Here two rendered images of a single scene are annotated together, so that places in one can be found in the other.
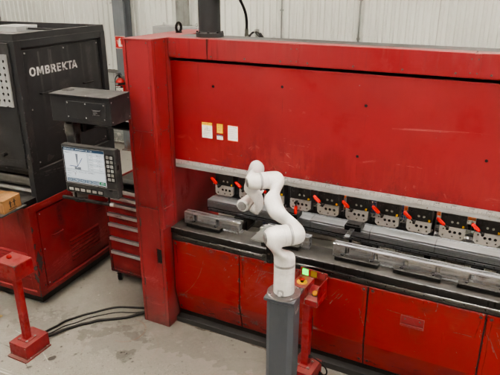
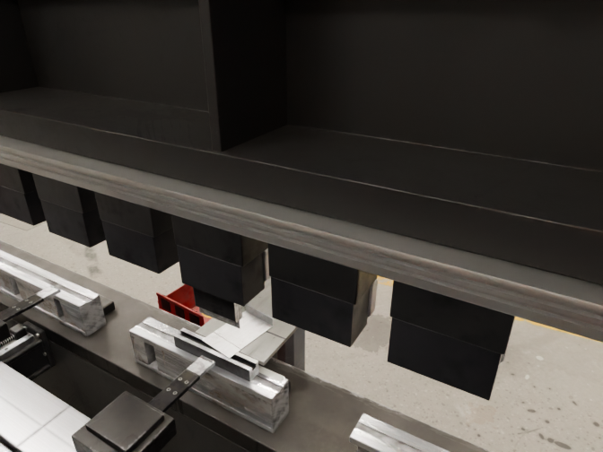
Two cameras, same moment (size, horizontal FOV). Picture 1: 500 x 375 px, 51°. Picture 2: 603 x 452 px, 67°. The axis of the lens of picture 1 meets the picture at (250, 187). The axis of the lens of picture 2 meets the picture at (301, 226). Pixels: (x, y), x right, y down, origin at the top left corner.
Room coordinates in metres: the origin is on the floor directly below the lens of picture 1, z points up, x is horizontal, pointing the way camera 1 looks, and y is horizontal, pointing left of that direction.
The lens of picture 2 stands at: (4.21, 0.00, 1.65)
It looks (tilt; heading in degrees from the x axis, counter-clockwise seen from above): 27 degrees down; 184
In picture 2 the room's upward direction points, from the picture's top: straight up
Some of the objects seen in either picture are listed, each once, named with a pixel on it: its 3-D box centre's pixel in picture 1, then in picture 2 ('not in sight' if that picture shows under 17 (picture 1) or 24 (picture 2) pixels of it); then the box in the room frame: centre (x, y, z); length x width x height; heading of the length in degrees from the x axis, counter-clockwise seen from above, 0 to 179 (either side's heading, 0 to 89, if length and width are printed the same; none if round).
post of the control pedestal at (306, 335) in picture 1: (306, 331); not in sight; (3.07, -0.40, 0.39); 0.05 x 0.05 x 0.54; 59
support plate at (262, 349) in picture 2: (270, 234); (264, 314); (3.37, -0.14, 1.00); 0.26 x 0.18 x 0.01; 154
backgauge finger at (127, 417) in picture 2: (288, 216); (159, 401); (3.65, -0.29, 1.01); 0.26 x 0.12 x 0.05; 154
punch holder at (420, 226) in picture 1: (420, 218); not in sight; (3.07, -1.08, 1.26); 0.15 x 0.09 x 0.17; 64
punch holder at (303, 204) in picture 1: (302, 197); (143, 218); (3.42, -0.37, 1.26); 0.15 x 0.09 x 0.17; 64
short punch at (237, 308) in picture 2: not in sight; (217, 300); (3.50, -0.21, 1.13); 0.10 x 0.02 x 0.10; 64
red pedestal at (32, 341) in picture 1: (21, 304); not in sight; (3.36, 1.70, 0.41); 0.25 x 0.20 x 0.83; 154
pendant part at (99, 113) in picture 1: (94, 150); not in sight; (3.65, 1.12, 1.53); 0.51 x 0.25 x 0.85; 68
